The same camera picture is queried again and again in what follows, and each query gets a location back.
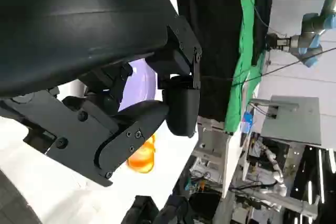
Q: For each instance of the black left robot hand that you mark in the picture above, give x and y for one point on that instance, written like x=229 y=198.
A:
x=65 y=24

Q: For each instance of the grey metal cabinet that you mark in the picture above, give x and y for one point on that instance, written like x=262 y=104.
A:
x=296 y=119

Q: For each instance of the black backdrop curtain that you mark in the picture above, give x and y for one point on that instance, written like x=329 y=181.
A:
x=215 y=37

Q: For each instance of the orange and white bread roll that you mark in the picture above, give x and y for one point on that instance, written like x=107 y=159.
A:
x=143 y=159

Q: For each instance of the lilac plate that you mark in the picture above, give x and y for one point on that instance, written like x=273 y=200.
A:
x=141 y=85

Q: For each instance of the white board panel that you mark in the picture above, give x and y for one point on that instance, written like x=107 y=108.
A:
x=233 y=161

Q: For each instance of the green cloth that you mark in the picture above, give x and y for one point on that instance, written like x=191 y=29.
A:
x=244 y=51

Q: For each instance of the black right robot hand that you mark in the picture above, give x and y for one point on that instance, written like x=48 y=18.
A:
x=170 y=211

